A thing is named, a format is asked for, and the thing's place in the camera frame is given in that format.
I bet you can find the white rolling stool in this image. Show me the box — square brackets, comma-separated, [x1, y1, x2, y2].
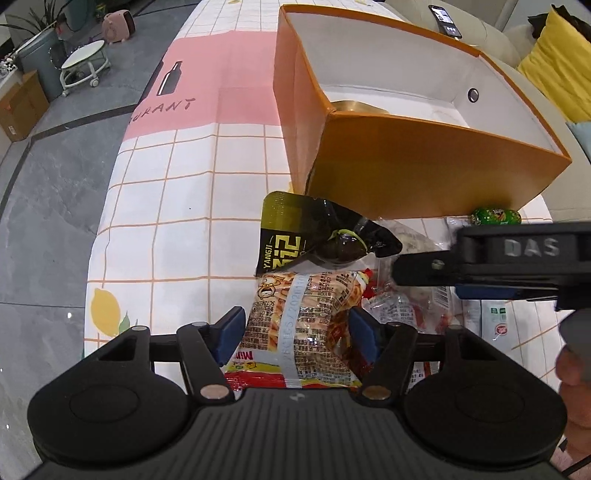
[60, 39, 112, 97]

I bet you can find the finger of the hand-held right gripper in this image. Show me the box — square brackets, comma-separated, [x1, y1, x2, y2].
[392, 249, 462, 288]
[454, 282, 573, 311]

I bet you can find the red white snack packet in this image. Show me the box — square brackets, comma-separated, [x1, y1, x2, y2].
[362, 285, 467, 334]

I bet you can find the gold foil packet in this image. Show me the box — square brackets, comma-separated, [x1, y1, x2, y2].
[329, 99, 392, 116]

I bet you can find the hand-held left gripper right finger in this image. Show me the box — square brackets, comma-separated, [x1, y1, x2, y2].
[348, 307, 506, 401]

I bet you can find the green sausage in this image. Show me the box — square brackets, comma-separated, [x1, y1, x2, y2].
[470, 208, 522, 227]

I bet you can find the white packet green label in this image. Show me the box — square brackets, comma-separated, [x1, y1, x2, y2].
[480, 299, 516, 343]

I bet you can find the black snack packet yellow print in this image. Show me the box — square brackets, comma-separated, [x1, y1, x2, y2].
[254, 191, 403, 278]

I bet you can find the dark cloth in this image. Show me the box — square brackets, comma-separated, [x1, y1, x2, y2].
[527, 10, 560, 38]

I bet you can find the person's right hand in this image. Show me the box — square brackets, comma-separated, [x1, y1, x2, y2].
[555, 344, 591, 435]

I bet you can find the clear plastic snack packet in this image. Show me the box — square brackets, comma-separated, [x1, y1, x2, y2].
[367, 217, 458, 259]

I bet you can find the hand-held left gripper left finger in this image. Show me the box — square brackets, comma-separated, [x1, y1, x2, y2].
[95, 306, 246, 402]

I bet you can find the brown cardboard carton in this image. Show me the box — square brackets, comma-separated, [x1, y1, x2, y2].
[0, 69, 51, 142]

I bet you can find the pink heater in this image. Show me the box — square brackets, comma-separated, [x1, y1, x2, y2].
[102, 11, 140, 45]

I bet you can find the yellow pillow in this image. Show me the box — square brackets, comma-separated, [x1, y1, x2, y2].
[517, 7, 591, 123]

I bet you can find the printed checked tablecloth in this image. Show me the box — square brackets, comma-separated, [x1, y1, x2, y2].
[82, 0, 591, 472]

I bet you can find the orange snack stick packet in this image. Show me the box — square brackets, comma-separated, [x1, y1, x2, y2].
[224, 270, 376, 393]

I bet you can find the orange cardboard box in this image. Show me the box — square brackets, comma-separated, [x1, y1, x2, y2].
[272, 4, 573, 221]

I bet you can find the grey plant pot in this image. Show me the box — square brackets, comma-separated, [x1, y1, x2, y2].
[17, 30, 69, 103]

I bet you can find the long-leaf potted plant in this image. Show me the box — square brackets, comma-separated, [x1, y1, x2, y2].
[0, 0, 70, 40]

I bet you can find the light blue cushion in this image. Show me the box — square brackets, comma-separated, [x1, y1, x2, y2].
[566, 121, 591, 163]

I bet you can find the black smartphone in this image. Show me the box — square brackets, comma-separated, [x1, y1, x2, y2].
[428, 4, 463, 40]

